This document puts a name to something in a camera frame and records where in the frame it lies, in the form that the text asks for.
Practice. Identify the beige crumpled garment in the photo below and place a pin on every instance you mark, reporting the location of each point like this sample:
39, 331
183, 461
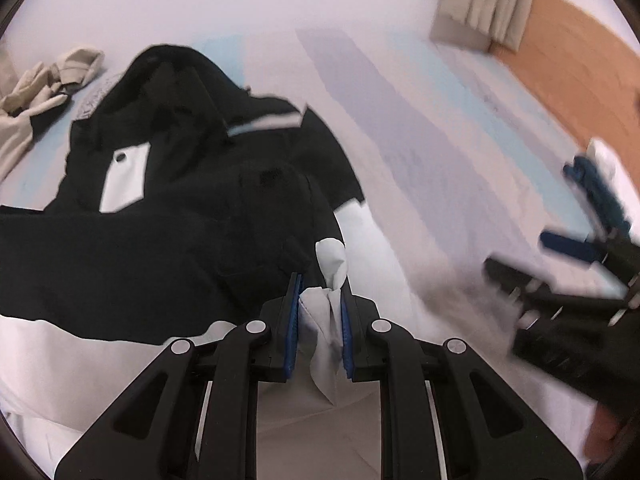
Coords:
20, 110

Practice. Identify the beige curtain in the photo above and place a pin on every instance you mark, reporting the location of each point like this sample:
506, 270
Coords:
480, 0

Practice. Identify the black and white jacket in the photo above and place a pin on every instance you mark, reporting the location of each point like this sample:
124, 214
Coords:
175, 235

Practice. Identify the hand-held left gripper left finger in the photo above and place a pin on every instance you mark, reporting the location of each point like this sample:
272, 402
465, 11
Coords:
295, 330

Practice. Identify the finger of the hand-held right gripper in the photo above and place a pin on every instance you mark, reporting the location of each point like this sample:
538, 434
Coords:
565, 245
597, 195

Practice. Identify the striped bed sheet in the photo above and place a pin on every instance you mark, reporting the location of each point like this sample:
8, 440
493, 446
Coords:
425, 110

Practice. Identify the person's right forearm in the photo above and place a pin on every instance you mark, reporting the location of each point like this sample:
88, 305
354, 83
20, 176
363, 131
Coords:
602, 440

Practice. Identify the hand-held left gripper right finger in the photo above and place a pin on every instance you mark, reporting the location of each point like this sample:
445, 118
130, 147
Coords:
347, 340

